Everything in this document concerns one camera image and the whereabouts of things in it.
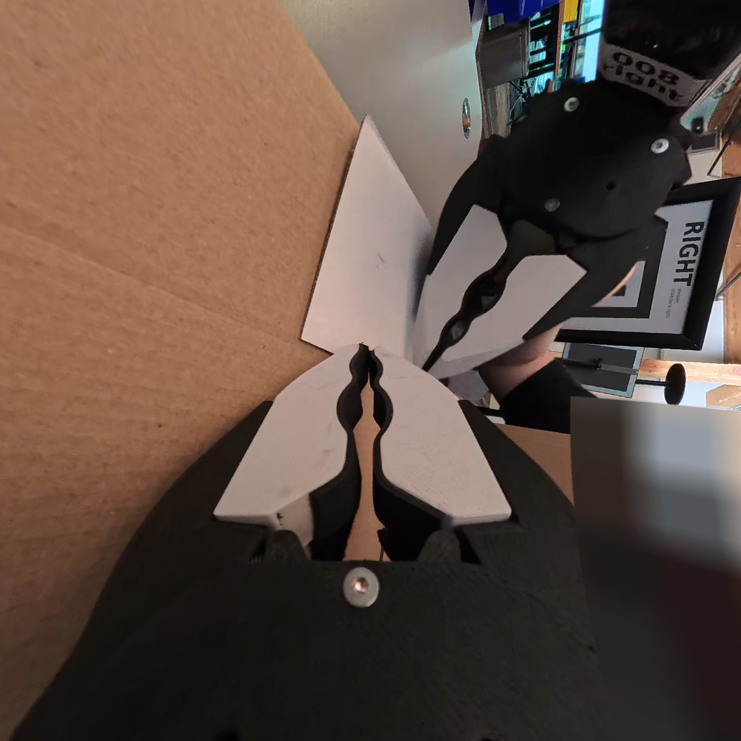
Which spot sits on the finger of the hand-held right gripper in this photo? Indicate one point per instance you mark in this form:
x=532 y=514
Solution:
x=532 y=295
x=463 y=249

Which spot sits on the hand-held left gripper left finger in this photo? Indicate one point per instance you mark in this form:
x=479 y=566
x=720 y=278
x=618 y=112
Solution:
x=289 y=457

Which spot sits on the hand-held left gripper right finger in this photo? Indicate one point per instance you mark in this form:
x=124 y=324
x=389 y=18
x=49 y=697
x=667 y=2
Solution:
x=440 y=457

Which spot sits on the large cardboard box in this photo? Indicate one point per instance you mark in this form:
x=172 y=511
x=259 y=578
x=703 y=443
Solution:
x=144 y=231

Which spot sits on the person's right forearm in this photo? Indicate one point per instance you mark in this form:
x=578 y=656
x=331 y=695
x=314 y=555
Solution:
x=515 y=364

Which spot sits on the grey flat screen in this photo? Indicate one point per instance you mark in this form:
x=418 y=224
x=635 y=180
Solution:
x=602 y=362

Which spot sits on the metal table grommet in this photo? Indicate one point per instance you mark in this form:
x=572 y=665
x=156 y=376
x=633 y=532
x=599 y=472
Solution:
x=466 y=118

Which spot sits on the black framed marker sign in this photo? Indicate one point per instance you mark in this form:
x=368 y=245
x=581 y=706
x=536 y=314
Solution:
x=666 y=312

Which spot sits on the grey metal bin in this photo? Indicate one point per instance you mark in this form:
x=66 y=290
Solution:
x=503 y=55

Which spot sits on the blue storage bin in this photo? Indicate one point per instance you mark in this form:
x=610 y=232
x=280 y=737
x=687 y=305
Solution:
x=521 y=6

